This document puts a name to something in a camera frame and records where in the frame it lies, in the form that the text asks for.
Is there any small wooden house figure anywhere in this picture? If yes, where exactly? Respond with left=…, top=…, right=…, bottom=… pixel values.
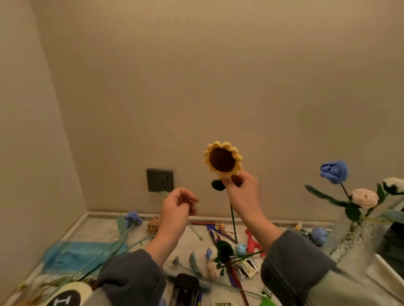
left=146, top=215, right=161, bottom=233

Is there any dark box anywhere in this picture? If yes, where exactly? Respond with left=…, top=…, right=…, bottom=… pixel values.
left=374, top=210, right=404, bottom=299

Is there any blue cloth bag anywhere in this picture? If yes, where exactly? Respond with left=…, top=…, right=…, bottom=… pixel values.
left=40, top=238, right=130, bottom=278

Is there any pink crochet rose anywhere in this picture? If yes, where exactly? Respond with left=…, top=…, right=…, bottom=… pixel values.
left=343, top=187, right=381, bottom=223

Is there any black bottle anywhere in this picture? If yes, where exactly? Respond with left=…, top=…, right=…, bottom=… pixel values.
left=165, top=272, right=203, bottom=306

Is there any blue pen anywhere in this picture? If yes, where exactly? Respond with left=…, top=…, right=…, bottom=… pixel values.
left=207, top=224, right=219, bottom=248

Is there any long brown red pencil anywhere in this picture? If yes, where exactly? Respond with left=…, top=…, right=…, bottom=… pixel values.
left=226, top=259, right=253, bottom=306

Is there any person's left forearm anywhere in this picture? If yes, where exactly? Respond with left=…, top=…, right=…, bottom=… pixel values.
left=58, top=225, right=193, bottom=306

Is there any small white printed box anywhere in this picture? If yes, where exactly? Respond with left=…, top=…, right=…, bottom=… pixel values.
left=235, top=258, right=260, bottom=280

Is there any red toy figure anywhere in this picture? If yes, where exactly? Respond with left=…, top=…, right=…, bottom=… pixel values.
left=244, top=228, right=266, bottom=259

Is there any person's left hand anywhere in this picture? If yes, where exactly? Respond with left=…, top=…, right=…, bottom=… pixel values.
left=158, top=186, right=201, bottom=241

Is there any pale green flower stem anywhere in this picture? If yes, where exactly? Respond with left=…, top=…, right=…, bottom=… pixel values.
left=160, top=189, right=204, bottom=243

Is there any pale pink crochet flower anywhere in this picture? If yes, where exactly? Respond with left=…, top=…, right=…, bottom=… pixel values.
left=206, top=261, right=222, bottom=281

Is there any yellow crochet sunflower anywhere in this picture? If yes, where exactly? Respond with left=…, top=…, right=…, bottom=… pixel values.
left=203, top=140, right=247, bottom=246

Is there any person's right forearm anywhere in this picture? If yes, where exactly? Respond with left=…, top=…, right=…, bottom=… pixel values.
left=239, top=207, right=383, bottom=306

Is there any dark grey wall socket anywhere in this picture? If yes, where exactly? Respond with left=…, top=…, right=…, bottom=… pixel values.
left=146, top=167, right=175, bottom=194

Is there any purple pen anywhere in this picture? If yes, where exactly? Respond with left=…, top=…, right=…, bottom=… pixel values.
left=211, top=224, right=238, bottom=245

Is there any person's right hand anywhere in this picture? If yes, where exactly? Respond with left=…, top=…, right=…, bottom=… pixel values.
left=221, top=170, right=263, bottom=225

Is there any dark green crochet flower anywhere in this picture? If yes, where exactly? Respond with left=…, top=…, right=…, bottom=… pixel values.
left=213, top=238, right=265, bottom=277

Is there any white crochet rose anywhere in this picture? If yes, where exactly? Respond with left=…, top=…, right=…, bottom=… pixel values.
left=363, top=177, right=404, bottom=218

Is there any round white black-label lid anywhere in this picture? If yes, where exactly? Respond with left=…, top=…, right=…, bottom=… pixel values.
left=27, top=280, right=94, bottom=306

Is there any blue crochet flower head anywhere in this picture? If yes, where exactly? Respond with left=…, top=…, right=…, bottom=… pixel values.
left=310, top=227, right=329, bottom=247

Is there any blue crochet flower long stem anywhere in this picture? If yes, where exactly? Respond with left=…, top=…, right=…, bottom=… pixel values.
left=41, top=211, right=146, bottom=295

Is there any clear glass vase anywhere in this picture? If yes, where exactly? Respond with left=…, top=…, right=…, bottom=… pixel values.
left=324, top=212, right=396, bottom=277

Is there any blue crochet rose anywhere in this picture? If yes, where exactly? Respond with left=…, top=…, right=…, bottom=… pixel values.
left=303, top=160, right=353, bottom=210

